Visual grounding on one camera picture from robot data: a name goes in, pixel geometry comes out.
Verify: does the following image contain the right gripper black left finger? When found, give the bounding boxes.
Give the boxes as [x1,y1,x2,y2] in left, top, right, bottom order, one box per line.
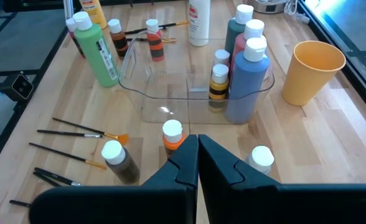
[29,134,199,224]

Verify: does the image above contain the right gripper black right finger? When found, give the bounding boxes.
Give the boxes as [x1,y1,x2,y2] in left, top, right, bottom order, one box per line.
[198,134,366,224]

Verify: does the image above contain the small bright orange paint bottle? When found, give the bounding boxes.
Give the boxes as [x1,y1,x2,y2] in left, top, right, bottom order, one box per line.
[162,119,187,158]

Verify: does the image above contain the clear plastic bin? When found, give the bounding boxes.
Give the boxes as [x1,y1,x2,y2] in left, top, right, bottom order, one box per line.
[118,29,276,125]

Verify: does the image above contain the large blue paint bottle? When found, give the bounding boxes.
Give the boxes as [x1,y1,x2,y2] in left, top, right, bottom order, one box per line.
[224,37,271,124]

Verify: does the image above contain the small yellow paint bottle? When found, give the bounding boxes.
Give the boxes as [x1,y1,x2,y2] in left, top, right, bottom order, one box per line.
[208,63,230,113]

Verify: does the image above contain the small pink paint bottle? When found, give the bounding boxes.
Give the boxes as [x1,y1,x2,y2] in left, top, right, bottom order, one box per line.
[213,49,231,68]

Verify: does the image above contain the large green paint bottle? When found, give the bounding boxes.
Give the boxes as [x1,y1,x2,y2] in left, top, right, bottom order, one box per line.
[72,11,119,88]

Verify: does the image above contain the small red-orange paint bottle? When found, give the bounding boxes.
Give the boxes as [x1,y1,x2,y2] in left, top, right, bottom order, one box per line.
[145,18,166,62]

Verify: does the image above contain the small burnt-orange paint bottle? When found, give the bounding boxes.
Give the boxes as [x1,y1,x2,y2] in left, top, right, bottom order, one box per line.
[107,18,129,59]

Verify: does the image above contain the large teal-grey paint bottle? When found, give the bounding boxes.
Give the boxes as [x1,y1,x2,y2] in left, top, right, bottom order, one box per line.
[225,4,255,60]

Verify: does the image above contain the large pink paint bottle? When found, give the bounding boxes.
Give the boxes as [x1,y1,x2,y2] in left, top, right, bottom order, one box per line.
[229,19,266,78]

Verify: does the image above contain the large white paint bottle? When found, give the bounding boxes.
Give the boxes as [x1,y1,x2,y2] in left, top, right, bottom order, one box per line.
[188,0,212,47]

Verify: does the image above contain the small magenta paint bottle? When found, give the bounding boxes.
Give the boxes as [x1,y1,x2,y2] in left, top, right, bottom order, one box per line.
[65,17,86,58]

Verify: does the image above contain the large yellow paint bottle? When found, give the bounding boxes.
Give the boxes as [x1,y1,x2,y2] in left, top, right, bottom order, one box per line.
[79,0,108,29]

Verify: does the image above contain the small dark brown paint bottle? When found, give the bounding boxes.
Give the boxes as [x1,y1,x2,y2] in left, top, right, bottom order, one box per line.
[101,139,141,184]

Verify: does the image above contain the small silver paint bottle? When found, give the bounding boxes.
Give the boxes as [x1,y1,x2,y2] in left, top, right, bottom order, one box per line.
[244,145,276,175]

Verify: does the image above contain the black paintbrush silver ferrule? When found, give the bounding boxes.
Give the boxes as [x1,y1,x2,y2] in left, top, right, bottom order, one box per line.
[33,166,82,187]
[32,170,62,187]
[9,198,33,208]

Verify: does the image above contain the paintbrush gold ferrule orange tip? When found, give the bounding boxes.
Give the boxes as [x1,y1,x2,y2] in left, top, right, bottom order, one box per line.
[29,141,108,170]

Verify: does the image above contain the fan paintbrush orange bristles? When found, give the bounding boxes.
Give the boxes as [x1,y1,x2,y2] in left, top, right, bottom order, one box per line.
[52,116,130,146]

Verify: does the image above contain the thin paintbrush silver ferrule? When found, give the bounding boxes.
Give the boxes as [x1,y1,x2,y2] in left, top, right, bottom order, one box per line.
[36,128,105,138]

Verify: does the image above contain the orange plastic cup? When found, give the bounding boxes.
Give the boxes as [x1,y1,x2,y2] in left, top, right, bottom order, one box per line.
[281,40,347,106]

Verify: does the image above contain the paintbrush silver ferrule tan bristles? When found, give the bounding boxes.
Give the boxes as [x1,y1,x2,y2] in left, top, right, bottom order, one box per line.
[124,20,190,35]

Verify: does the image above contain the small table-level camera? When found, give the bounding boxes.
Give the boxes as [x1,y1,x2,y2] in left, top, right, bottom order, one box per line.
[11,70,34,100]

